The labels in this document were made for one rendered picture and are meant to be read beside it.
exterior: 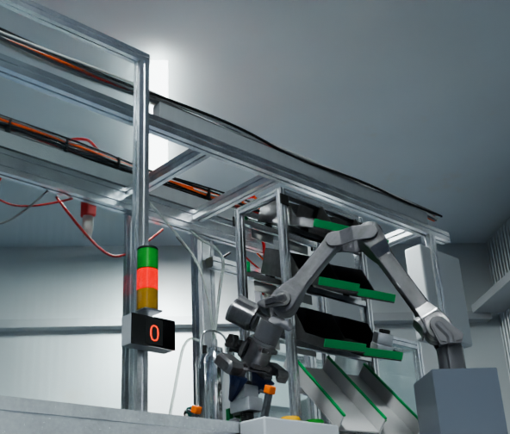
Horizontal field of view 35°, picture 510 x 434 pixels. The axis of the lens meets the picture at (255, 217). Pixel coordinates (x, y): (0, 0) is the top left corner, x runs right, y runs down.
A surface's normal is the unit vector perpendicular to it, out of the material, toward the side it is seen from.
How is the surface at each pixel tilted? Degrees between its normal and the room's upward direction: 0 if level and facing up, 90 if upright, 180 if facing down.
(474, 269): 90
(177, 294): 90
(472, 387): 90
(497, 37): 180
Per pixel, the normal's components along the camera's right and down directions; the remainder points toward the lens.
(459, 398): 0.10, -0.41
